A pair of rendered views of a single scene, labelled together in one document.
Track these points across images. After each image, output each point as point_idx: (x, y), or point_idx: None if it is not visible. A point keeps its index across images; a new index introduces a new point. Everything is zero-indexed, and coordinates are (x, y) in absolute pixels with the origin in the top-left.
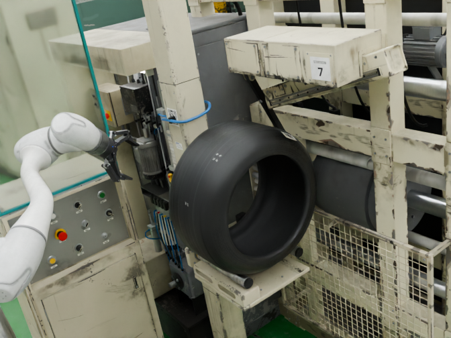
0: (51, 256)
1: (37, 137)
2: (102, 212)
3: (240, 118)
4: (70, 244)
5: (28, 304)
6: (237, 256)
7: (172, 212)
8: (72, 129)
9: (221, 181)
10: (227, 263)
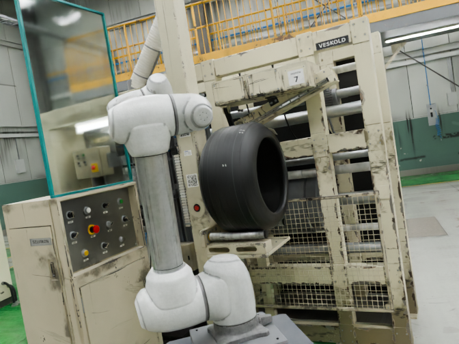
0: (85, 249)
1: (133, 92)
2: (119, 218)
3: None
4: (98, 241)
5: (59, 301)
6: (262, 204)
7: (207, 181)
8: (167, 82)
9: (250, 143)
10: (257, 209)
